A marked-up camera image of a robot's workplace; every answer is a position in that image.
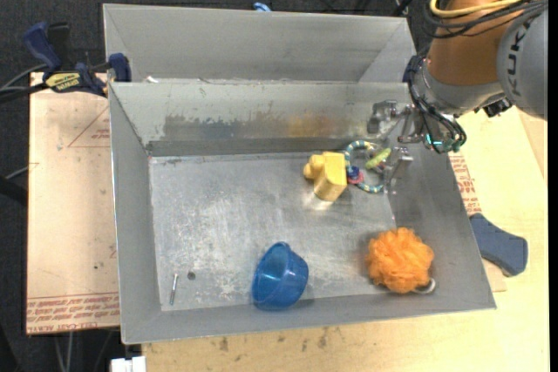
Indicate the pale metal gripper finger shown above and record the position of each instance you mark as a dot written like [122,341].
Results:
[399,165]
[381,111]

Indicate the yellow plastic toy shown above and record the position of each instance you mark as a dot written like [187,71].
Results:
[329,178]

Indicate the orange mesh bath sponge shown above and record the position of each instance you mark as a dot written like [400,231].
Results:
[399,259]

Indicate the grey metal bin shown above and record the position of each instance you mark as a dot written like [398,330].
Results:
[244,204]

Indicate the blue plastic bowl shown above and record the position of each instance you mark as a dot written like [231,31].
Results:
[279,279]

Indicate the small metal bolt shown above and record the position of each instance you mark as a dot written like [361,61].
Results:
[174,289]

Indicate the brown cardboard board, red print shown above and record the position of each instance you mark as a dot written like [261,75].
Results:
[70,196]

